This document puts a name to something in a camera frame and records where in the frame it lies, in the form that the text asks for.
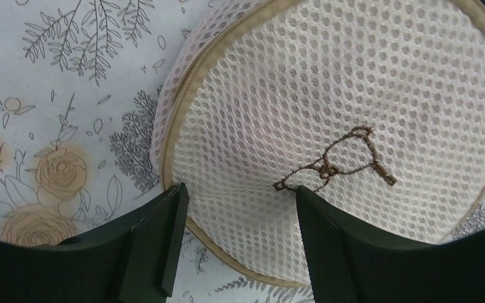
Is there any white mesh laundry bag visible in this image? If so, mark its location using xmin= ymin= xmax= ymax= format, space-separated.
xmin=150 ymin=1 xmax=485 ymax=287

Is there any floral tablecloth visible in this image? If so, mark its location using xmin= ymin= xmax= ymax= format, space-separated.
xmin=0 ymin=1 xmax=485 ymax=302

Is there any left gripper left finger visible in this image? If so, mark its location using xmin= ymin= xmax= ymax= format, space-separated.
xmin=0 ymin=184 xmax=189 ymax=302

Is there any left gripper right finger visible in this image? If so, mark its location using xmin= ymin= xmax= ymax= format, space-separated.
xmin=296 ymin=186 xmax=485 ymax=302

